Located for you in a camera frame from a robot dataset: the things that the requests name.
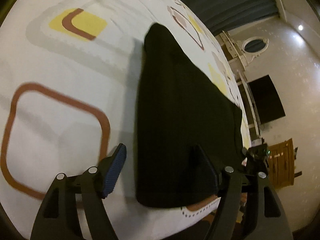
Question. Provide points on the black wall television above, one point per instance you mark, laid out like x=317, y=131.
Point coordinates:
x=266, y=99

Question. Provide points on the white vanity dresser with mirror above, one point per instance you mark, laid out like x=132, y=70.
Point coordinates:
x=240, y=54

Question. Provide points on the dark green curtain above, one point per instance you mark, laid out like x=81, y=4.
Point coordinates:
x=219, y=15

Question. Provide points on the brown wooden cabinet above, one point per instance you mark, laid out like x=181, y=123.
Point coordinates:
x=281, y=160

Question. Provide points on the black pants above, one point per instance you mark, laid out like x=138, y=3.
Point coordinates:
x=187, y=130

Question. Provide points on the white patterned bed sheet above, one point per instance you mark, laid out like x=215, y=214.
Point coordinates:
x=69, y=78

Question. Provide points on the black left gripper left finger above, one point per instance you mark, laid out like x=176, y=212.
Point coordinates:
x=57, y=217

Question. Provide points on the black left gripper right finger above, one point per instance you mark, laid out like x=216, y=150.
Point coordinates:
x=264, y=216

